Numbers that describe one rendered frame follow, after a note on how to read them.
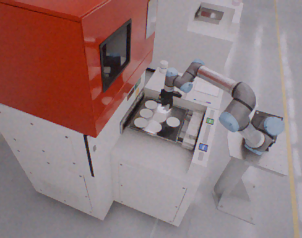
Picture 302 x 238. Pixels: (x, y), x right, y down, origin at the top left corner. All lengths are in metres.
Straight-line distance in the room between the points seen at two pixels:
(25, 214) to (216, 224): 1.74
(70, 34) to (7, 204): 1.97
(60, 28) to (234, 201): 2.18
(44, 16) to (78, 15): 0.13
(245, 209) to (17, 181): 2.26
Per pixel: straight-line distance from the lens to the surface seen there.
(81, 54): 0.85
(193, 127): 1.73
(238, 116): 1.20
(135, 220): 2.24
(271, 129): 1.58
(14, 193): 2.58
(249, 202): 2.58
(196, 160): 1.45
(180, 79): 1.43
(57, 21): 0.85
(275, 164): 1.85
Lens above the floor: 2.11
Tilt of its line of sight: 46 degrees down
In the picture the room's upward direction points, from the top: 7 degrees clockwise
